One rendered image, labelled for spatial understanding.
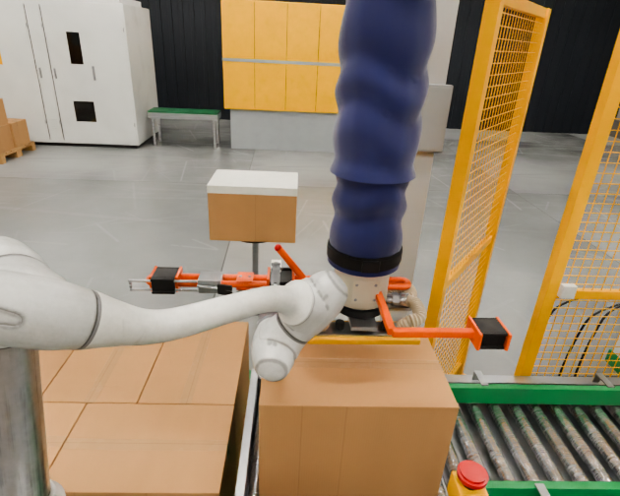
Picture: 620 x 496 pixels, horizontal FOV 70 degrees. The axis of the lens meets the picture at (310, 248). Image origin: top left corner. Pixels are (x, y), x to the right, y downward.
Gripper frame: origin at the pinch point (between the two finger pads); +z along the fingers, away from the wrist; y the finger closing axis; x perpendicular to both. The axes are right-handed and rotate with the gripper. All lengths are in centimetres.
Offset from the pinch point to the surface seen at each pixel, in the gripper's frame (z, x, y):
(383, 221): -9.3, 28.9, -24.3
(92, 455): -4, -65, 70
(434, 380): -11, 52, 29
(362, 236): -10.0, 23.6, -20.1
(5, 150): 583, -425, 106
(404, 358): 0, 45, 29
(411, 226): 92, 69, 18
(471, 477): -53, 46, 20
